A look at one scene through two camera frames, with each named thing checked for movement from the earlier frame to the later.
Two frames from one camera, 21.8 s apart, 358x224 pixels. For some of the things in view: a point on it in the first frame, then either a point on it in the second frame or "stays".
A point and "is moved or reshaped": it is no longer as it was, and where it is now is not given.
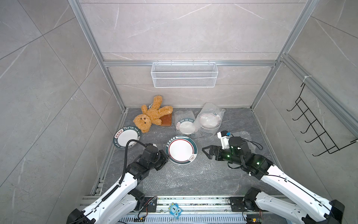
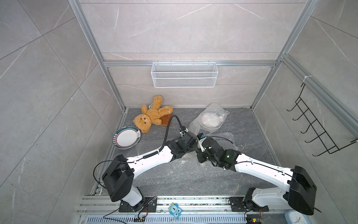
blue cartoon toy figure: [175, 210] stays
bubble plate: [182, 150] is moved or reshaped
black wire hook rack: [329, 145] stays
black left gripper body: [160, 160] -> [192, 147]
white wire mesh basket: [184, 74] stays
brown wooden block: [166, 120] stays
